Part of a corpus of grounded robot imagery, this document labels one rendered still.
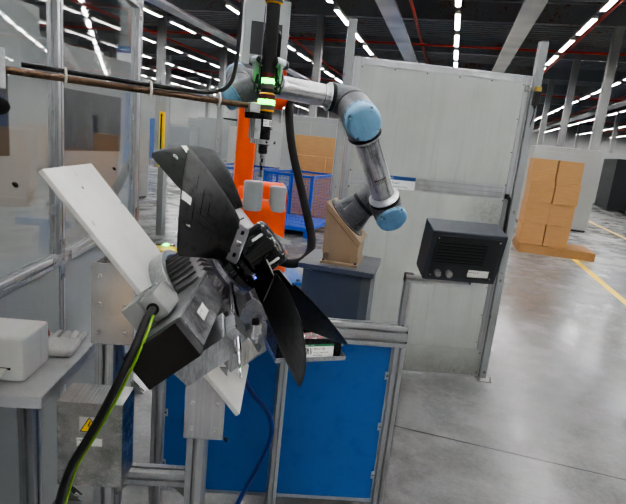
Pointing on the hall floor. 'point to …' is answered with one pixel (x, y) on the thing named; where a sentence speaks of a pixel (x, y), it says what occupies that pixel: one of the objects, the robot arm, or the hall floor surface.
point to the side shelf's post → (29, 455)
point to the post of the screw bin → (276, 432)
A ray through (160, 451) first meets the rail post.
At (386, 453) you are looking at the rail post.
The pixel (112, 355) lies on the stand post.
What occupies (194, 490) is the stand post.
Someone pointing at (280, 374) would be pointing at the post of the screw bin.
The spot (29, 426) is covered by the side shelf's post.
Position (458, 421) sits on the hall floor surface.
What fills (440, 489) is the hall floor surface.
